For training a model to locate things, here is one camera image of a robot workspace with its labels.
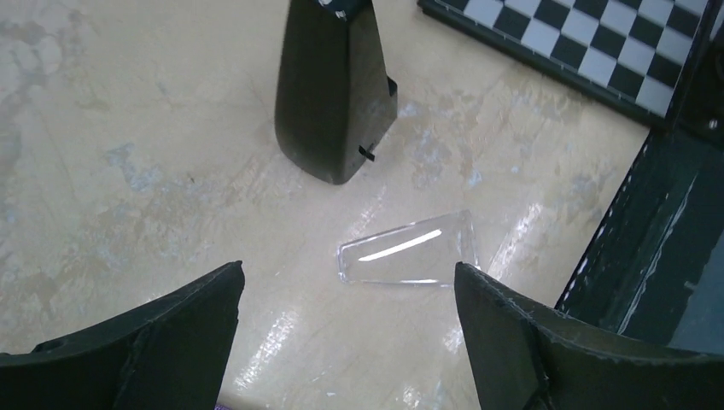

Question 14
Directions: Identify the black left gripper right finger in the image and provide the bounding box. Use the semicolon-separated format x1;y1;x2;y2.
454;262;723;409

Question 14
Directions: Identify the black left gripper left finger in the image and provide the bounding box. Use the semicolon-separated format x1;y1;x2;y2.
1;261;245;409

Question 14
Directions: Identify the black metronome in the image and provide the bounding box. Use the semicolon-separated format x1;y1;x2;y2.
274;0;398;185

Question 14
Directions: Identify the black white chessboard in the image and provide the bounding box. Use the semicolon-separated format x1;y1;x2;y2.
417;0;721;125

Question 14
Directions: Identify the black base frame rail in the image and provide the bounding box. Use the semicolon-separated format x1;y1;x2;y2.
556;34;723;354

